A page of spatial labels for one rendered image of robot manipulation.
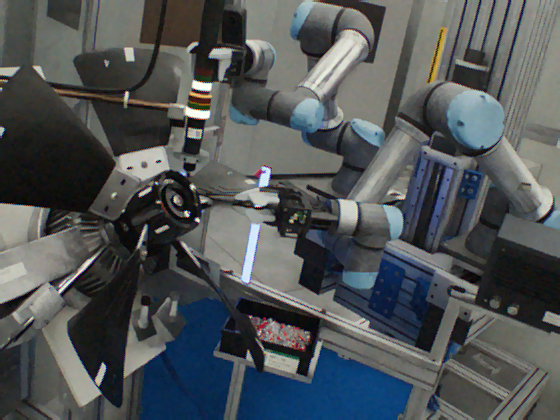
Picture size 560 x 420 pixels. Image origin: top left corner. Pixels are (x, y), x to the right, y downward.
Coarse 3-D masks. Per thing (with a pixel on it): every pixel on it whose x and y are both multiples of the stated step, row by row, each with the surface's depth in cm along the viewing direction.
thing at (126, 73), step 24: (120, 48) 113; (144, 48) 116; (96, 72) 110; (120, 72) 111; (144, 72) 113; (168, 72) 116; (120, 96) 110; (144, 96) 111; (168, 96) 113; (120, 120) 109; (144, 120) 110; (168, 120) 111; (120, 144) 108; (144, 144) 108
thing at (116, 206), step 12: (108, 180) 97; (120, 180) 98; (132, 180) 100; (108, 192) 98; (120, 192) 99; (132, 192) 101; (96, 204) 97; (108, 204) 99; (120, 204) 100; (108, 216) 100
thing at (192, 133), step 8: (192, 120) 107; (200, 120) 107; (192, 128) 107; (200, 128) 108; (192, 136) 108; (200, 136) 108; (184, 144) 109; (192, 144) 108; (200, 144) 110; (184, 152) 109; (192, 152) 109; (184, 168) 111; (192, 168) 111
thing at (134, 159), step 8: (136, 152) 108; (144, 152) 108; (152, 152) 109; (160, 152) 109; (120, 160) 108; (128, 160) 108; (136, 160) 108; (144, 160) 108; (152, 160) 108; (120, 168) 107; (136, 168) 107; (152, 168) 108; (160, 168) 108; (168, 168) 108; (136, 176) 107; (144, 176) 107; (152, 176) 107
